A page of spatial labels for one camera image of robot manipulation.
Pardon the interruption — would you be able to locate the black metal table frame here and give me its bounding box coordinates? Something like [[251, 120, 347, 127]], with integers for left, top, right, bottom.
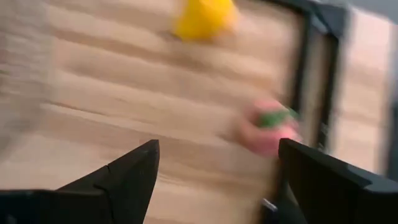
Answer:
[[264, 0, 351, 153]]

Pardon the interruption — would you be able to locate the pink peach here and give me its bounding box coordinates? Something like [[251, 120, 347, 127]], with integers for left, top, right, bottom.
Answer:
[[238, 98, 303, 157]]

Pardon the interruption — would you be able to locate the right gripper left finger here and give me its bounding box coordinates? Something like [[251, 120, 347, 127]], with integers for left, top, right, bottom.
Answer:
[[0, 139, 161, 224]]

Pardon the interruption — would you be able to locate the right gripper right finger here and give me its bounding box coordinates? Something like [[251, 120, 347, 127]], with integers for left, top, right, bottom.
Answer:
[[278, 138, 398, 224]]

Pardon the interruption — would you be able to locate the yellow bell pepper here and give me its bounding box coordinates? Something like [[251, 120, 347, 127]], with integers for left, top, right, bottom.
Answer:
[[172, 0, 241, 42]]

